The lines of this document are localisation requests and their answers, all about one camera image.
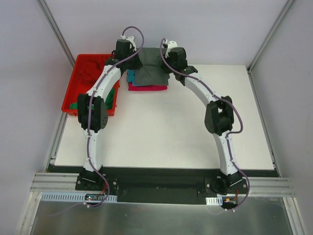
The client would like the red t shirt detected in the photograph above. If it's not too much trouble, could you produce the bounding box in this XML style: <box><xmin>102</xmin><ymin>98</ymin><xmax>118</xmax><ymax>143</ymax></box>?
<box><xmin>79</xmin><ymin>54</ymin><xmax>109</xmax><ymax>87</ymax></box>

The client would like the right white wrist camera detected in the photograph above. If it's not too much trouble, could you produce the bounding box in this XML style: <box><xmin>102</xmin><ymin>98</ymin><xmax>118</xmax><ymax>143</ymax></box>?
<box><xmin>162</xmin><ymin>39</ymin><xmax>178</xmax><ymax>58</ymax></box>

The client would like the right aluminium frame post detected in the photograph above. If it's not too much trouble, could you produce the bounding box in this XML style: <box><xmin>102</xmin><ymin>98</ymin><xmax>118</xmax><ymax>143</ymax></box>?
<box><xmin>247</xmin><ymin>0</ymin><xmax>296</xmax><ymax>74</ymax></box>

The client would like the aluminium rail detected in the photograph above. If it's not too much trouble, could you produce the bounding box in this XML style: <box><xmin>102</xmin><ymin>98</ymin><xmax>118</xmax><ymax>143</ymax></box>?
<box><xmin>44</xmin><ymin>112</ymin><xmax>67</xmax><ymax>172</ymax></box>
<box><xmin>247</xmin><ymin>70</ymin><xmax>281</xmax><ymax>177</ymax></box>

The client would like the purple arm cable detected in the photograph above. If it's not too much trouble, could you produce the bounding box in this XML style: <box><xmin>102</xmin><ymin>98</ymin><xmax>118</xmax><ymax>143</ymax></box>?
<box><xmin>159</xmin><ymin>38</ymin><xmax>251</xmax><ymax>196</ymax></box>
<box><xmin>86</xmin><ymin>25</ymin><xmax>145</xmax><ymax>177</ymax></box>

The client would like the white cable duct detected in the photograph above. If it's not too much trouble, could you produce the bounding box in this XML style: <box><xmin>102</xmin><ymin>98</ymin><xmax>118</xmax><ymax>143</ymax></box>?
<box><xmin>205</xmin><ymin>196</ymin><xmax>223</xmax><ymax>206</ymax></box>
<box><xmin>41</xmin><ymin>192</ymin><xmax>117</xmax><ymax>203</ymax></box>

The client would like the folded magenta t shirt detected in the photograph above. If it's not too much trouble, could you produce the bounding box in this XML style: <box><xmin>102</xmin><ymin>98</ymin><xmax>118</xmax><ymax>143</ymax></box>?
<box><xmin>128</xmin><ymin>83</ymin><xmax>168</xmax><ymax>92</ymax></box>

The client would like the left white cable duct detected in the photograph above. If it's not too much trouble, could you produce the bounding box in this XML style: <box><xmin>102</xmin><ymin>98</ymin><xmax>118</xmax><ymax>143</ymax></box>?
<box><xmin>41</xmin><ymin>192</ymin><xmax>117</xmax><ymax>203</ymax></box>

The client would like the grey t shirt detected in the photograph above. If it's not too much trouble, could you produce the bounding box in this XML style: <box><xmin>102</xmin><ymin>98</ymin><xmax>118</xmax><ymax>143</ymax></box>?
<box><xmin>134</xmin><ymin>47</ymin><xmax>170</xmax><ymax>86</ymax></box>

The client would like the right aluminium rail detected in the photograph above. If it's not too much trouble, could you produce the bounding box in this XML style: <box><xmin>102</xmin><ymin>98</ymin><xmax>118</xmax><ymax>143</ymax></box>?
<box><xmin>247</xmin><ymin>70</ymin><xmax>281</xmax><ymax>177</ymax></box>

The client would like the green t shirt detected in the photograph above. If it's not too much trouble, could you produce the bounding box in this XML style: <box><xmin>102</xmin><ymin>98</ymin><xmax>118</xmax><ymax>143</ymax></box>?
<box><xmin>69</xmin><ymin>88</ymin><xmax>115</xmax><ymax>110</ymax></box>

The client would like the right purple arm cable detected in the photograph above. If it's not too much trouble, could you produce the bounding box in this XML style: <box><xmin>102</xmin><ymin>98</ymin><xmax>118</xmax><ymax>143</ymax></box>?
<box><xmin>159</xmin><ymin>38</ymin><xmax>251</xmax><ymax>196</ymax></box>

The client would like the red plastic bin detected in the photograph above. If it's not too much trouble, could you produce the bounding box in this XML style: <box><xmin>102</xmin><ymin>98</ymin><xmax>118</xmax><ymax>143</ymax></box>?
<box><xmin>61</xmin><ymin>54</ymin><xmax>111</xmax><ymax>116</ymax></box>

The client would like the left aluminium frame post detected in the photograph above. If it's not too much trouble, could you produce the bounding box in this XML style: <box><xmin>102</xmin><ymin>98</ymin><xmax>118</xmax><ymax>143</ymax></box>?
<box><xmin>36</xmin><ymin>0</ymin><xmax>75</xmax><ymax>67</ymax></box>

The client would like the aluminium frame post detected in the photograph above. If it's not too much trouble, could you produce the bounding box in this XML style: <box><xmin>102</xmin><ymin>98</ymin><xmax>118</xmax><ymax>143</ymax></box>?
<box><xmin>247</xmin><ymin>0</ymin><xmax>296</xmax><ymax>74</ymax></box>
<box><xmin>36</xmin><ymin>0</ymin><xmax>75</xmax><ymax>67</ymax></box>

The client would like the folded teal t shirt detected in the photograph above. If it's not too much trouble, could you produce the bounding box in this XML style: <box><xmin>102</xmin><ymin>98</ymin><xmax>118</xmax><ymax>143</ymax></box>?
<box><xmin>127</xmin><ymin>70</ymin><xmax>135</xmax><ymax>83</ymax></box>

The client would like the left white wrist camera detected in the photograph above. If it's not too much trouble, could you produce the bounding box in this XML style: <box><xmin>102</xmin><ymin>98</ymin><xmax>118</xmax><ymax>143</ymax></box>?
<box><xmin>121</xmin><ymin>35</ymin><xmax>136</xmax><ymax>51</ymax></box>

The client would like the left aluminium rail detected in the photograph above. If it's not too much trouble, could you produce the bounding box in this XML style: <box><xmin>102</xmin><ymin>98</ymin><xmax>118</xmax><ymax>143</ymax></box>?
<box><xmin>44</xmin><ymin>112</ymin><xmax>67</xmax><ymax>172</ymax></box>

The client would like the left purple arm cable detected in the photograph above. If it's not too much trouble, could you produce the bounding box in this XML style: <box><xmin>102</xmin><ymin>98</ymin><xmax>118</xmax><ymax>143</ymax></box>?
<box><xmin>86</xmin><ymin>25</ymin><xmax>145</xmax><ymax>177</ymax></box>

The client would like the right white cable duct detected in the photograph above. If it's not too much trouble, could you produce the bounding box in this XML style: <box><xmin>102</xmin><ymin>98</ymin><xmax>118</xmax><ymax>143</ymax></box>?
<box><xmin>205</xmin><ymin>196</ymin><xmax>223</xmax><ymax>206</ymax></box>

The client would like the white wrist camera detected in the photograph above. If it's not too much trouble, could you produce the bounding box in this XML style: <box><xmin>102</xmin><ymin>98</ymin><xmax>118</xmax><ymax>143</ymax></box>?
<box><xmin>121</xmin><ymin>35</ymin><xmax>136</xmax><ymax>51</ymax></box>
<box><xmin>162</xmin><ymin>39</ymin><xmax>178</xmax><ymax>58</ymax></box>

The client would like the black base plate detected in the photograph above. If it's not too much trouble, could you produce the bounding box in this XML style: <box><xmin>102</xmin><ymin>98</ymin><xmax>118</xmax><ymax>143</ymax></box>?
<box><xmin>75</xmin><ymin>167</ymin><xmax>248</xmax><ymax>205</ymax></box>

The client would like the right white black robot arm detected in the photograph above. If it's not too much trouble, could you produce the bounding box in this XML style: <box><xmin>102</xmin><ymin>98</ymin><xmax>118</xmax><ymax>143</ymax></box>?
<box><xmin>160</xmin><ymin>44</ymin><xmax>243</xmax><ymax>195</ymax></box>

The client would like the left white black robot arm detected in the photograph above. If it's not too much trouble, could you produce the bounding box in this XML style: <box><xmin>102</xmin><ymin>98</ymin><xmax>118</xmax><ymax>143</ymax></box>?
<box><xmin>75</xmin><ymin>36</ymin><xmax>142</xmax><ymax>190</ymax></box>

